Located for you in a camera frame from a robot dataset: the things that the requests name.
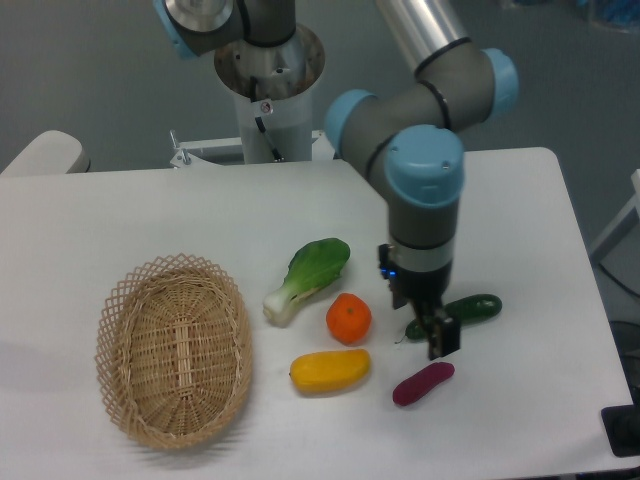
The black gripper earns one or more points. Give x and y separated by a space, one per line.
424 291

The green cucumber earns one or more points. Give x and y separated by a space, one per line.
471 310

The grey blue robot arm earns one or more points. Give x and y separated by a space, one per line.
406 147

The purple sweet potato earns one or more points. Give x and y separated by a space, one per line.
422 383

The orange tangerine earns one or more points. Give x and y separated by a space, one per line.
348 318

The yellow mango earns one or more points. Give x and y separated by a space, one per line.
329 371

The green bok choy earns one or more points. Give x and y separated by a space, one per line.
313 267

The black device at edge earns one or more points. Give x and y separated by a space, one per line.
622 429

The white furniture leg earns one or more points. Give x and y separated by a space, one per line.
620 226

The woven wicker basket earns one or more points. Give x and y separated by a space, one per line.
174 352

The white chair armrest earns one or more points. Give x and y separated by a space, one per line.
51 153

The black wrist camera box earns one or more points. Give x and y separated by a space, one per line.
386 266

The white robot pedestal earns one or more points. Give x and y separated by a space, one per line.
272 91

